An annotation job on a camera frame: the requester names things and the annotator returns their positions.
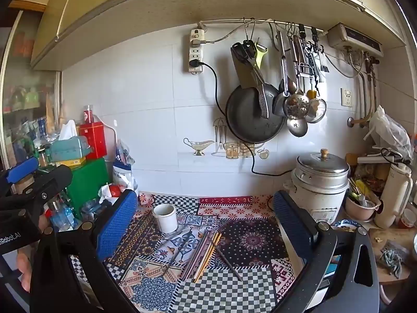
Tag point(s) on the perforated steel skimmer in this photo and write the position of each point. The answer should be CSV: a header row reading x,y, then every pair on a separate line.
x,y
296,106

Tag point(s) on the glass door cabinet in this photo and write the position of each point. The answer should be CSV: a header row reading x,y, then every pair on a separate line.
x,y
26,88

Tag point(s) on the red tomato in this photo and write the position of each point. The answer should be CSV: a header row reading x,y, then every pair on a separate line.
x,y
114,190

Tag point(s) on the green peeler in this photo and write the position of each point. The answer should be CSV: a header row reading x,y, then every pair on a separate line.
x,y
260,55

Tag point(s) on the patchwork printed cloth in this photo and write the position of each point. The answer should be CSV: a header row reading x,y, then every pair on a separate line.
x,y
254,244

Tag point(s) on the yellow wall cabinet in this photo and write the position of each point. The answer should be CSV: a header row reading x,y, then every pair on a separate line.
x,y
97,6

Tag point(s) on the wooden board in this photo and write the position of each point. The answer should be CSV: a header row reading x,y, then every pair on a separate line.
x,y
384,238

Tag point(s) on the clear plastic bag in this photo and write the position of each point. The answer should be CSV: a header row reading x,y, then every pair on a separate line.
x,y
391,133

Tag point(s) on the yellow box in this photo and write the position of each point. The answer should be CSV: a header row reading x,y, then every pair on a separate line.
x,y
70,162

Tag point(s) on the red tin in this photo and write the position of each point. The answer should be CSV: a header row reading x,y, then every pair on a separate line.
x,y
94,140

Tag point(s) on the black scissors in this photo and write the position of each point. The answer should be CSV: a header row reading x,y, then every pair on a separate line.
x,y
242,49

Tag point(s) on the wall socket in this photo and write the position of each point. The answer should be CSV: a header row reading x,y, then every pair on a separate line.
x,y
346,97

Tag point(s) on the steel pot lid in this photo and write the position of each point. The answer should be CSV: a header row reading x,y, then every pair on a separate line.
x,y
321,166

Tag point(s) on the pink bowl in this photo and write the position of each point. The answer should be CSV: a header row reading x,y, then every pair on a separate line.
x,y
360,210

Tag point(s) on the blue white plastic bag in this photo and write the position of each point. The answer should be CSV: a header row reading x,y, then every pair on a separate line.
x,y
123,172

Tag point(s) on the grey green scrubbing cloth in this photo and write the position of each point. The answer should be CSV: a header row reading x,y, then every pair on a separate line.
x,y
392,260

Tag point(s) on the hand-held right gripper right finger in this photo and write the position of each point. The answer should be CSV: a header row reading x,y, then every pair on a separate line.
x,y
293,228

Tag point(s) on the white rice cooker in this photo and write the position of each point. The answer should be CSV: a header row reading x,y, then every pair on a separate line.
x,y
316,199

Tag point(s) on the black frying pan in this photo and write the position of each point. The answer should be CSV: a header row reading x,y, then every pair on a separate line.
x,y
251,117

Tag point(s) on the steel ladle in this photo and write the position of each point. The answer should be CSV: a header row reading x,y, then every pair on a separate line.
x,y
279,104

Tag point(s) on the patterned plate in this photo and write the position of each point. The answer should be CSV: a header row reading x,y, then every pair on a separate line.
x,y
347,225

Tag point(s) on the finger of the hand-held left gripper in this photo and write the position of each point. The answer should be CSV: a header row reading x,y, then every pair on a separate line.
x,y
22,169
55,177

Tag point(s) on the steel serving spoon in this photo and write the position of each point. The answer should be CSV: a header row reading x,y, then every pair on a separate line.
x,y
297,127

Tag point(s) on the green box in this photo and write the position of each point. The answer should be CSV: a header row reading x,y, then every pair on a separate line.
x,y
88,182

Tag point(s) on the teal tissue box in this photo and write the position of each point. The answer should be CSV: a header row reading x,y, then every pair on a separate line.
x,y
70,148

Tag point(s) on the red white can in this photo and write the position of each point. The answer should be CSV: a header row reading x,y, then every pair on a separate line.
x,y
88,114

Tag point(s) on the bunch of colourful chopsticks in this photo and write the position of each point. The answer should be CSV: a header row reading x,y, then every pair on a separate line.
x,y
203,254

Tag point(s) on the kitchenware wall decal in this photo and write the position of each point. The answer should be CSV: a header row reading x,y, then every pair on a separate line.
x,y
198,145

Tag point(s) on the white cup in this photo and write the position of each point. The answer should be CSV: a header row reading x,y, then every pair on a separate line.
x,y
164,218

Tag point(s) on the mesh strainer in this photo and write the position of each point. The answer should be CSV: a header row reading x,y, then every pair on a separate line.
x,y
317,111

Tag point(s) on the white thermos jug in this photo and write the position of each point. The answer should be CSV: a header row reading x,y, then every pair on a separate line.
x,y
392,195

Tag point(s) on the metal hanging rail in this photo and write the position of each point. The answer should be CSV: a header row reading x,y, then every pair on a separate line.
x,y
228,22

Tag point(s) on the person's left hand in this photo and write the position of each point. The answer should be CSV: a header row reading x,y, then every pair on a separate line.
x,y
24,267

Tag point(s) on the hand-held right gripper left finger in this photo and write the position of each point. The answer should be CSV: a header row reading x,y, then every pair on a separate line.
x,y
117,225

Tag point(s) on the white power strip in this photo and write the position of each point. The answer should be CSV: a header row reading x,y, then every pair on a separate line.
x,y
196,50

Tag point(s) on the blue box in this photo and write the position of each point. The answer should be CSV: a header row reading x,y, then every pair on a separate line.
x,y
330,269

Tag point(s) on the glass bottle with blue label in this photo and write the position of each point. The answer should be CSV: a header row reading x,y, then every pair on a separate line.
x,y
63,216

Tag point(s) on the white water heater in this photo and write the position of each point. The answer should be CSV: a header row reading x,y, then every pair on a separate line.
x,y
353,39

